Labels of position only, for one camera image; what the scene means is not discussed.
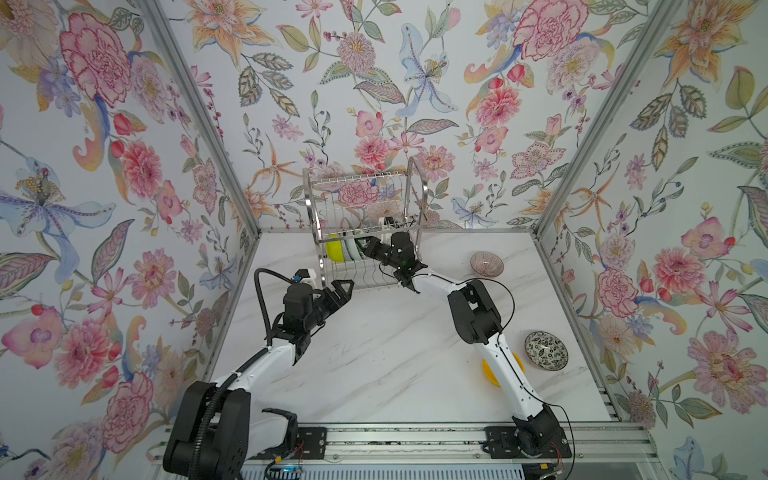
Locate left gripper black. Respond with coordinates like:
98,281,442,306
301,281,354,334

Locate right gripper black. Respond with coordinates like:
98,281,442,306
357,236,405,273

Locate pale teal glass bowl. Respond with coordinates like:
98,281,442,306
352,238,365,261

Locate lime green bowl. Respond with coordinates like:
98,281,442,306
325,235,346,263

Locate steel wire dish rack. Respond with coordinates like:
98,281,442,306
302,157,428,289

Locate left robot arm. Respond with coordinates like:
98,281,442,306
162,268,355,479

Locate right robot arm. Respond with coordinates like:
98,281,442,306
355,232,570,458

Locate pink striped bowl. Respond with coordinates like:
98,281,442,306
470,251,505,278

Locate yellow bowl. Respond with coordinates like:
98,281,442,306
482,353,525,387

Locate black white floral bowl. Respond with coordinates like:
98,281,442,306
524,331,569,372

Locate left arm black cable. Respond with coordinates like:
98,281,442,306
185,267,298,480

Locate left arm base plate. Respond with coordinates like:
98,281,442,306
251,426,328,461

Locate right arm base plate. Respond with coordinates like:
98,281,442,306
482,426,573,460

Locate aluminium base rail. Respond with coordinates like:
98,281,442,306
239,421,661,466

